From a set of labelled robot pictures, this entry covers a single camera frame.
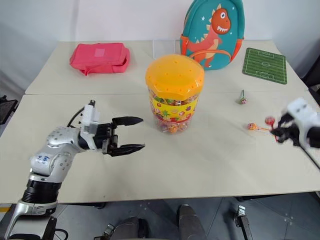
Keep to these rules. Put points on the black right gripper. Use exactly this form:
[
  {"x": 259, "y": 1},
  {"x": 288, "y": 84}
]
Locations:
[{"x": 292, "y": 131}]

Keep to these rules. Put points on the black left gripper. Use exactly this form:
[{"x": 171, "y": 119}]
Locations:
[{"x": 106, "y": 136}]

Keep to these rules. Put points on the red lollipop with red stick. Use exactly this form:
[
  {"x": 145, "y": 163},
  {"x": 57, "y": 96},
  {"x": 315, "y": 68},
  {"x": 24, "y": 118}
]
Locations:
[{"x": 270, "y": 121}]

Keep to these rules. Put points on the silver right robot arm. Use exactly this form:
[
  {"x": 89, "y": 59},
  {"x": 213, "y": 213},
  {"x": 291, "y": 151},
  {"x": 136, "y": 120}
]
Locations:
[{"x": 314, "y": 140}]

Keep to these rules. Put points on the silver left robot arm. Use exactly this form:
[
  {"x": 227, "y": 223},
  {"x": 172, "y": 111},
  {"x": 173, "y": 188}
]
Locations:
[{"x": 53, "y": 147}]

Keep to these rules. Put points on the clear plastic lollipop jar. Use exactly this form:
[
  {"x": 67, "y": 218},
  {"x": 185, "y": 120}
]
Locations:
[{"x": 173, "y": 115}]

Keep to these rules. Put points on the orange jar lid with holes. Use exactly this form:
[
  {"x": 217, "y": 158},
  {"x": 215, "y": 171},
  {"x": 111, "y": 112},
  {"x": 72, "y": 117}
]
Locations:
[{"x": 175, "y": 75}]

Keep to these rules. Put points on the orange lollipop with orange stick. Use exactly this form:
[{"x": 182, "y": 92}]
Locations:
[{"x": 251, "y": 126}]

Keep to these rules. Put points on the lollipop with green stick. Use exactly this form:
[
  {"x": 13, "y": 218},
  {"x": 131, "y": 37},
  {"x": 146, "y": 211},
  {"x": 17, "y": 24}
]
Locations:
[{"x": 243, "y": 100}]

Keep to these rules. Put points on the green football field mat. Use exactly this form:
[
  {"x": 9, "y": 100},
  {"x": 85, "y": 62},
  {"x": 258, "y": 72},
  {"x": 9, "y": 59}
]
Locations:
[{"x": 265, "y": 65}]

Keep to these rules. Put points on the dark chair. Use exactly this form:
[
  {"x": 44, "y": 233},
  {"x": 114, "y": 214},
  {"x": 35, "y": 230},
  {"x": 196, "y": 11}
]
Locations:
[{"x": 313, "y": 72}]

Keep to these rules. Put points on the pink fabric pouch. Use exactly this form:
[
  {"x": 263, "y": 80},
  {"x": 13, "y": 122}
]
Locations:
[{"x": 100, "y": 57}]

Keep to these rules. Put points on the dark rounded shape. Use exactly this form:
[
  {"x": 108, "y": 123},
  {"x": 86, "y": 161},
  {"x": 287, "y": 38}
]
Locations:
[
  {"x": 191, "y": 222},
  {"x": 131, "y": 228}
]

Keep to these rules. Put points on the clear acrylic stand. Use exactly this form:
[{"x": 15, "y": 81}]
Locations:
[{"x": 163, "y": 48}]

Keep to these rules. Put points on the teal dinosaur backpack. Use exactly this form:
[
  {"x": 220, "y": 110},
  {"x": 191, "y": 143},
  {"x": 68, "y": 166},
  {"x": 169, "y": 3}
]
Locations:
[{"x": 212, "y": 35}]

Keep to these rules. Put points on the black stand beside table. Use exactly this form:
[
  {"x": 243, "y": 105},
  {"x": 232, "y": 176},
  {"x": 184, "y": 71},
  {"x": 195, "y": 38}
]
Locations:
[{"x": 6, "y": 108}]

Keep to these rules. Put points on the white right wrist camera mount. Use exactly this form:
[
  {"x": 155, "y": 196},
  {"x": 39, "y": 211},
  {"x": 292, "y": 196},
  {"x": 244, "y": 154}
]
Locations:
[{"x": 301, "y": 112}]

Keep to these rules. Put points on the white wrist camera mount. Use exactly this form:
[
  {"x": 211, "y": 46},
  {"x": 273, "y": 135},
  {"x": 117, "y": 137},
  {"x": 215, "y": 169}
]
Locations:
[
  {"x": 301, "y": 112},
  {"x": 90, "y": 117}
]

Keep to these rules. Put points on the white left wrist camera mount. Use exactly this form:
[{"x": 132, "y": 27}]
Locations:
[{"x": 90, "y": 117}]

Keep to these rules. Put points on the black metal bracket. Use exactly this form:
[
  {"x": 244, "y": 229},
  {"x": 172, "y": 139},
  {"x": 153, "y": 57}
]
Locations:
[{"x": 243, "y": 220}]

